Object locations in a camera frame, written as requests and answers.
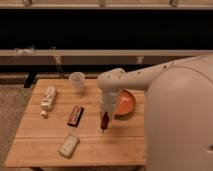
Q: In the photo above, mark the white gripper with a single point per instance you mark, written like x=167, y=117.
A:
x=108, y=104

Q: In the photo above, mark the dark red pepper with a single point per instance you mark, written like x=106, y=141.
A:
x=105, y=121

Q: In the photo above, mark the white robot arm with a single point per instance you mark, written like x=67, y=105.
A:
x=178, y=111

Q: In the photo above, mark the dark chocolate bar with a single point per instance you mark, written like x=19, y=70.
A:
x=75, y=116

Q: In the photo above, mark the orange bowl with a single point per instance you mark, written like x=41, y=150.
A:
x=125, y=103

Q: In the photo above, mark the wooden table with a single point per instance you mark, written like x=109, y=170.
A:
x=61, y=128

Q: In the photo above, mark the clear plastic cup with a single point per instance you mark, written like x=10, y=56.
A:
x=77, y=80

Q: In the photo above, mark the white squeeze bottle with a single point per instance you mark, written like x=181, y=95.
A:
x=48, y=101

